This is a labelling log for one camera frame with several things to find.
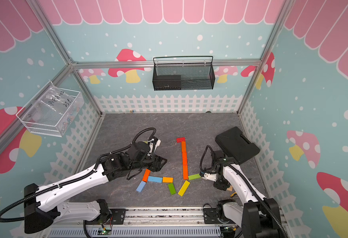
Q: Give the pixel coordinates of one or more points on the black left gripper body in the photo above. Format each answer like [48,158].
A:
[152,163]

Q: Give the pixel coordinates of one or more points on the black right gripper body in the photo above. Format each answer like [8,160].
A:
[220,183]

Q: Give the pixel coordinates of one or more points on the orange long block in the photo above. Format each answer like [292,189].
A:
[146,175]

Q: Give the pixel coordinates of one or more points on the blue long block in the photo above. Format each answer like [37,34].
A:
[155,179]

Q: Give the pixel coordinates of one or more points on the small orange-yellow block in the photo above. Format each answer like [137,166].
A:
[167,180]

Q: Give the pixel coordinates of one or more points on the light blue block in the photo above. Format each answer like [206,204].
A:
[141,186]

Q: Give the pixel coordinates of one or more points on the red block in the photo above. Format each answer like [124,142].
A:
[182,139]

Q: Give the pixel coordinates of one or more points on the yellow-green wide block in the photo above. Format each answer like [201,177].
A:
[184,188]

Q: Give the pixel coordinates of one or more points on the green block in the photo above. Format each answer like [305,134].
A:
[172,188]

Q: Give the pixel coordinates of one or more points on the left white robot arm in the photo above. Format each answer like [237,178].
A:
[43,206]

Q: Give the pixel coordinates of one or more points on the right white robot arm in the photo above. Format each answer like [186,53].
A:
[258,216]

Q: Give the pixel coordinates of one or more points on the black plastic tool case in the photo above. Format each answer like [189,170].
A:
[234,144]

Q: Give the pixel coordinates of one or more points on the black box in basket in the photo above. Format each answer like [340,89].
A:
[167,82]

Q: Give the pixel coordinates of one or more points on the green circuit board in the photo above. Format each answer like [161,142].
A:
[104,231]

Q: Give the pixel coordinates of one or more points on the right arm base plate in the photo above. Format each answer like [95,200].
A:
[211,216]

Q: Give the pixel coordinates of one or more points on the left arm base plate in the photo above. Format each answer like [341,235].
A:
[117,216]

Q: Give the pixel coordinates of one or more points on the black wire mesh basket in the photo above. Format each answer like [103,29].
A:
[197,72]

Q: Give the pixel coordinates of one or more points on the clear plastic wall bin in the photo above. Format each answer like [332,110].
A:
[52,111]

